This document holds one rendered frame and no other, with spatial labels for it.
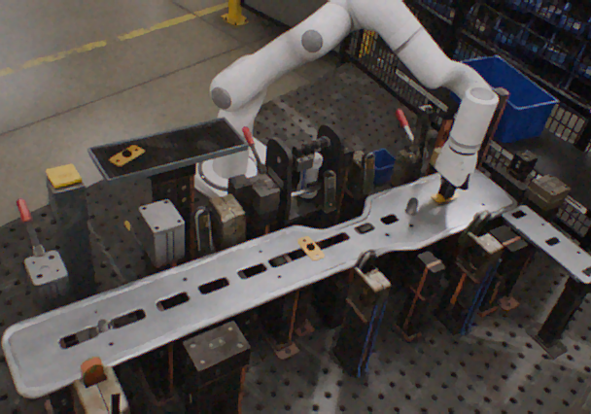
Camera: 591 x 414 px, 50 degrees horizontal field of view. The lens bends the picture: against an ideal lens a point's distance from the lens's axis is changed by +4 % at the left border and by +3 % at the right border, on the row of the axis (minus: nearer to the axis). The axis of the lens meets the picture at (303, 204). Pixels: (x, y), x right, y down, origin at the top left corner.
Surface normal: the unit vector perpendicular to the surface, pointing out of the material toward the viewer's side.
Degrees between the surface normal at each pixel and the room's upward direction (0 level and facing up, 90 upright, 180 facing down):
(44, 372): 0
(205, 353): 0
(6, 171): 0
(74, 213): 90
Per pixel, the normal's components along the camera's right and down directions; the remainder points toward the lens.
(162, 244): 0.53, 0.60
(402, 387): 0.11, -0.75
